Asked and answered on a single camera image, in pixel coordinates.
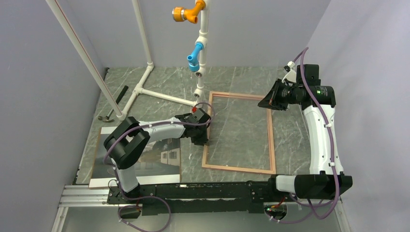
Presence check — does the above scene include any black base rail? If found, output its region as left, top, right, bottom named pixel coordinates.
left=107, top=180, right=290, bottom=216

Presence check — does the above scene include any photo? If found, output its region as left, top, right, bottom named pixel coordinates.
left=88, top=127, right=181, bottom=189

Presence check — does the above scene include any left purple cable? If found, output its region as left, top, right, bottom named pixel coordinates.
left=102, top=102, right=215, bottom=232

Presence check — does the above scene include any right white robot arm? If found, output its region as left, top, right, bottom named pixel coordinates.
left=258, top=61, right=353, bottom=201

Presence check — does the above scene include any pink wooden picture frame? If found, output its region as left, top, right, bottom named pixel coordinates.
left=202, top=91, right=276, bottom=174

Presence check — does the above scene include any clear glass pane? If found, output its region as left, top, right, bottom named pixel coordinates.
left=206, top=65, right=307, bottom=170

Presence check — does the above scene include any orange nozzle fitting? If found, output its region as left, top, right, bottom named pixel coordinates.
left=172, top=0, right=207, bottom=24

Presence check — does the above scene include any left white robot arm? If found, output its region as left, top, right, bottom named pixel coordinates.
left=103, top=108, right=212, bottom=203

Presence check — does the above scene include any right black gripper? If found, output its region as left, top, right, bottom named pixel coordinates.
left=258, top=78, right=302, bottom=111

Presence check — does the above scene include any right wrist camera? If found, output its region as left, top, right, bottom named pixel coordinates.
left=281, top=61, right=297, bottom=84

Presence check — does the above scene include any aluminium extrusion rail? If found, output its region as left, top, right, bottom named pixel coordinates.
left=59, top=184, right=342, bottom=208

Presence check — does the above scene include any white PVC pipe stand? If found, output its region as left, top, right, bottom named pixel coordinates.
left=47, top=0, right=211, bottom=121

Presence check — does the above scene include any blue nozzle fitting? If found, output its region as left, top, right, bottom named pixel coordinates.
left=187, top=42, right=204, bottom=72

